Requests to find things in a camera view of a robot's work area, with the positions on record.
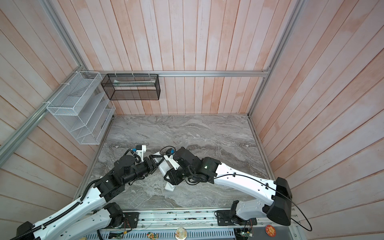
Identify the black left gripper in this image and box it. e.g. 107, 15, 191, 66
122, 154, 166, 185

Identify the white slim remote control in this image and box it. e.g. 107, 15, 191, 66
152, 152, 176, 192

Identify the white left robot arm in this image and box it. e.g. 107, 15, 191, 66
15, 155, 163, 240

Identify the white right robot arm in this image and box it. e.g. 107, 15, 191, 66
160, 146, 293, 226

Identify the round gold white badge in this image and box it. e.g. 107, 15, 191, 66
175, 227, 188, 240

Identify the small colourful charm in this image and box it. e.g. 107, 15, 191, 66
147, 232, 159, 240

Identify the red round sticker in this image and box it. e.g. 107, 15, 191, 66
265, 225, 277, 238

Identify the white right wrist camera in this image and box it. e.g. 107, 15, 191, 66
163, 148, 180, 170

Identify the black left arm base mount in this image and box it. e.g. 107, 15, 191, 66
122, 212, 140, 229

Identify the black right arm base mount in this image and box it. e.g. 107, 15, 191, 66
215, 210, 258, 226

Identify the white wire mesh shelf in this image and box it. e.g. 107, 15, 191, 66
47, 72, 116, 145

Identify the black wire mesh basket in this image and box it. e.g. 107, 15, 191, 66
101, 73, 161, 101

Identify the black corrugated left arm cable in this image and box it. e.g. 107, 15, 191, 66
10, 178, 101, 240

